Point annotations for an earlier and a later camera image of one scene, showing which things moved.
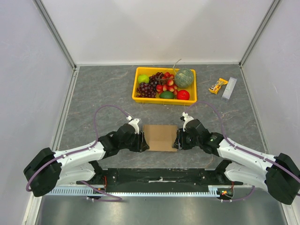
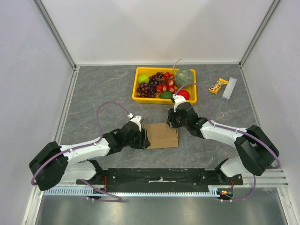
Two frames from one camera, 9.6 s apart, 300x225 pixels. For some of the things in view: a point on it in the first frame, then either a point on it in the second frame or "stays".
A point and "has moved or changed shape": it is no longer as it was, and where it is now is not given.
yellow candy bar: (216, 87) stays
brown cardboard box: (161, 137) has moved or changed shape
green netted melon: (183, 77) stays
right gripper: (180, 139) → (172, 119)
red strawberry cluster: (170, 86) stays
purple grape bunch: (148, 90) stays
